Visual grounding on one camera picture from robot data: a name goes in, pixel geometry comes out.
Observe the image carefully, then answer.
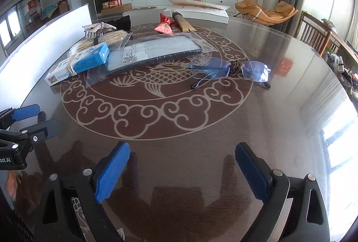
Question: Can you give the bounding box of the cardboard box on floor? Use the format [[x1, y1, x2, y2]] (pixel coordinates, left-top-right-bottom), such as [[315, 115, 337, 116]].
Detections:
[[101, 2, 132, 16]]

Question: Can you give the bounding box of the wooden dining chair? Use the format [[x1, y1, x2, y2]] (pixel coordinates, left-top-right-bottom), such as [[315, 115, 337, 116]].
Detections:
[[294, 12, 338, 57]]

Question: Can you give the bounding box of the cotton swabs plastic bag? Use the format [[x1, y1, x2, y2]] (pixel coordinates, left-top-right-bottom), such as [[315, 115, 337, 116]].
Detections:
[[67, 30, 132, 56]]

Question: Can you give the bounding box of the gold cosmetic tube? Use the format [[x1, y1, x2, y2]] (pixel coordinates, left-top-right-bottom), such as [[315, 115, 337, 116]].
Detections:
[[171, 10, 196, 32]]

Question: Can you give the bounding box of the red candy pouch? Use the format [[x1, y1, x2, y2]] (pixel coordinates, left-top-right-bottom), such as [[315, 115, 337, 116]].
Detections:
[[154, 13, 173, 35]]

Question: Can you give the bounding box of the black fabric item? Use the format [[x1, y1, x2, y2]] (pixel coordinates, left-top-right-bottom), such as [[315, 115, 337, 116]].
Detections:
[[107, 15, 132, 32]]

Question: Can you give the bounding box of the orange lounge chair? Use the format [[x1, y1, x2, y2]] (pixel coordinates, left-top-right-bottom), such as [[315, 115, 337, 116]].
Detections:
[[235, 0, 298, 26]]

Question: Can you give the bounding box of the person left hand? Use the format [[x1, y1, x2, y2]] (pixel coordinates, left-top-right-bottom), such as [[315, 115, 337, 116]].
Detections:
[[5, 170, 21, 200]]

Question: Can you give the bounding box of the white flat box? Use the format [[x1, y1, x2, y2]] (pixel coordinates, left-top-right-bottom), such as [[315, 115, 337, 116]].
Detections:
[[163, 0, 229, 24]]

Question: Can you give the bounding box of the blue white nail cream box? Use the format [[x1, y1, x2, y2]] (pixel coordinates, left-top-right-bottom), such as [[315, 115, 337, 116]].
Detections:
[[45, 43, 110, 86]]

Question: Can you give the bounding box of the grey pad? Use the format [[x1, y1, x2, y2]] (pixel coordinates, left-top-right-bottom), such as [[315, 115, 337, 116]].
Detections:
[[85, 32, 217, 87]]

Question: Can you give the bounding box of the silver patterned hair claw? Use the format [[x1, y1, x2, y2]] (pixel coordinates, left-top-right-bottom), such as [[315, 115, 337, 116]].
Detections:
[[83, 22, 117, 38]]

